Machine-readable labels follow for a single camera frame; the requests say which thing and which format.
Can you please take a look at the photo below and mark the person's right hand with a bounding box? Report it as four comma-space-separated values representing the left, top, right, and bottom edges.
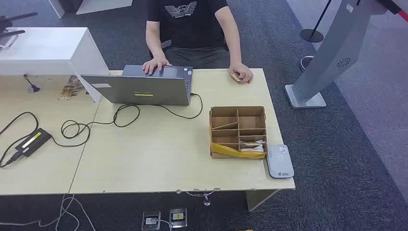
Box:
142, 57, 173, 76

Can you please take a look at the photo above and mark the person's left hand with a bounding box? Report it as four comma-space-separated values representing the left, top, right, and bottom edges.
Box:
228, 63, 255, 85

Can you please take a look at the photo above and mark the person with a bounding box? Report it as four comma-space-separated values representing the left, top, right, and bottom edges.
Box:
142, 0, 255, 85

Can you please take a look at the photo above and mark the grey card reader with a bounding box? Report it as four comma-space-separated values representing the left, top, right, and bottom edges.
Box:
266, 144, 294, 179

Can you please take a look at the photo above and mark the grey laptop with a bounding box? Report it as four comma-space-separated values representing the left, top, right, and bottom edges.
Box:
80, 64, 194, 106

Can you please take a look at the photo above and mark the cardboard divider box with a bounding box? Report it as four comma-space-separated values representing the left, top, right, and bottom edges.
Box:
209, 106, 268, 159

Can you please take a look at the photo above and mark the dark shoe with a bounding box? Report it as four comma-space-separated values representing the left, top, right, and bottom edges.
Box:
299, 55, 315, 72

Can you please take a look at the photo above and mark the white paper packet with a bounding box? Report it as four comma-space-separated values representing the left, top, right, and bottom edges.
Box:
240, 140, 266, 153

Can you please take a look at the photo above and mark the white furniture base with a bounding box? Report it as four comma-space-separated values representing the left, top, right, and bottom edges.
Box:
48, 0, 134, 19

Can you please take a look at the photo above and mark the stack of patterned cards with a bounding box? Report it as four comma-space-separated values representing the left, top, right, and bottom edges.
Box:
58, 75, 85, 101

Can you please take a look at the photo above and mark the grey kiosk stand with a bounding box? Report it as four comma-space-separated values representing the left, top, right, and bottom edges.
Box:
284, 0, 396, 110

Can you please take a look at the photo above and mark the white cabinet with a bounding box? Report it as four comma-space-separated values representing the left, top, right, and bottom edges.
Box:
0, 27, 110, 103

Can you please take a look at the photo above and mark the small black antenna stand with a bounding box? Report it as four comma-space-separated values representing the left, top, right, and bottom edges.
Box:
23, 74, 41, 94

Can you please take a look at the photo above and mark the desk leg panel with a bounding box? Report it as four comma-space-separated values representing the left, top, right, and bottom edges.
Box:
246, 190, 281, 212

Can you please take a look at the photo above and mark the small metal desk fitting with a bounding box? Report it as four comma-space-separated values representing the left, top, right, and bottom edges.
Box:
186, 191, 216, 207

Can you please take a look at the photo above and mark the black power adapter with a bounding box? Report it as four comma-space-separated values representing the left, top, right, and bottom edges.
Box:
15, 128, 52, 158

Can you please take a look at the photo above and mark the clear phone holder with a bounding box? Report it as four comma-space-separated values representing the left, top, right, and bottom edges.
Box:
0, 33, 19, 50

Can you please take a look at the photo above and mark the floor socket with yellow label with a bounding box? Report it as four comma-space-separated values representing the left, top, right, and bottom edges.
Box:
169, 207, 188, 228

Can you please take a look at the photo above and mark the black laptop charger cable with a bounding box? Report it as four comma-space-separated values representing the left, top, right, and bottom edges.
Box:
51, 92, 204, 148

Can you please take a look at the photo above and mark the black stanchion post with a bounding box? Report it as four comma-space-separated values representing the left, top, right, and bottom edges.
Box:
300, 0, 333, 43

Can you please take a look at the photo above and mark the black mains cable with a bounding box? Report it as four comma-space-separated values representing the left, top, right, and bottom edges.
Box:
0, 111, 39, 168

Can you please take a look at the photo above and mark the white floor cable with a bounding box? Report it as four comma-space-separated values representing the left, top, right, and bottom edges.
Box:
0, 194, 96, 231

